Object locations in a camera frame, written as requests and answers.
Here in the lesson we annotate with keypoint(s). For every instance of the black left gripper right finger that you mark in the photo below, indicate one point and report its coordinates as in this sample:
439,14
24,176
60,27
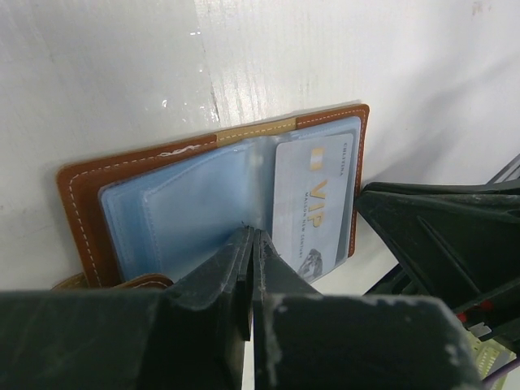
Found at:
303,339

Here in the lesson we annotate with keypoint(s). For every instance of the brown leather card holder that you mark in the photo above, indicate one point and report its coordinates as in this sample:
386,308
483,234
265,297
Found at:
146,218

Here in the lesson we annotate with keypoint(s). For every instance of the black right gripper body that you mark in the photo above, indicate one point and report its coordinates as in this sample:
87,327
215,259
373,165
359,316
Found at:
494,316

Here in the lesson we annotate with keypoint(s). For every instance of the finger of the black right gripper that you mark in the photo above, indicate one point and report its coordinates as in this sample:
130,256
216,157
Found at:
456,242

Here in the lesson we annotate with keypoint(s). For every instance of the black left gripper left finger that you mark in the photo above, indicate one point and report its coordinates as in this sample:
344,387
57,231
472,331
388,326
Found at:
189,336

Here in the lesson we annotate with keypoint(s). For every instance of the silver VIP card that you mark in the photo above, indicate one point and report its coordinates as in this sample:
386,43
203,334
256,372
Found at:
310,187

